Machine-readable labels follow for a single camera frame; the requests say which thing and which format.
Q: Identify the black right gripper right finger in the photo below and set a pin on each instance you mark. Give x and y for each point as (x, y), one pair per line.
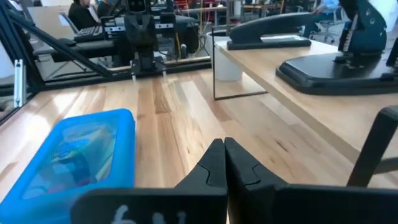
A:
(311, 205)

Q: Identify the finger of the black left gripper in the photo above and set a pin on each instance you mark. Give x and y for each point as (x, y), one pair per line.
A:
(133, 31)
(150, 31)

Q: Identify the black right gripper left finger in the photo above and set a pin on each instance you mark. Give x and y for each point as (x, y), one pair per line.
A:
(155, 205)

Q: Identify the blue plastic pencil case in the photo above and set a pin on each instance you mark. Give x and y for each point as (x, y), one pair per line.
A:
(77, 155)

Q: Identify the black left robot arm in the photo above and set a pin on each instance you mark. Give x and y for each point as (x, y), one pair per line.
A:
(146, 62)

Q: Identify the grey desk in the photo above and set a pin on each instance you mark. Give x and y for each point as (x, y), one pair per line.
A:
(96, 46)

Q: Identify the black keyboard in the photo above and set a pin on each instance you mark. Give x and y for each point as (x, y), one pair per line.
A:
(88, 32)

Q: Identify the person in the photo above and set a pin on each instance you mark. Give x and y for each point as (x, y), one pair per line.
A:
(323, 7)
(81, 15)

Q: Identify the white plant pot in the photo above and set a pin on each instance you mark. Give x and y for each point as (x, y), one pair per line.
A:
(228, 68)

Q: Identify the black stapler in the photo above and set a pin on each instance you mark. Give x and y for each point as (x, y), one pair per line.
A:
(258, 31)

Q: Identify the wooden shelf black legs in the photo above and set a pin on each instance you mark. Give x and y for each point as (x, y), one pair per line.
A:
(311, 102)

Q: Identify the office chair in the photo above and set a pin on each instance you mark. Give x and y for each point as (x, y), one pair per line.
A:
(331, 28)

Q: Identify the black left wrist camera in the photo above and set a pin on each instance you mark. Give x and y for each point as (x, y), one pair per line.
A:
(136, 6)

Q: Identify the black aluminium frame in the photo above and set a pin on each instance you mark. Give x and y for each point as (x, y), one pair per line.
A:
(62, 46)

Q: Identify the silver metal bracket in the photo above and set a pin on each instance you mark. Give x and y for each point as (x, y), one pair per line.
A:
(19, 84)

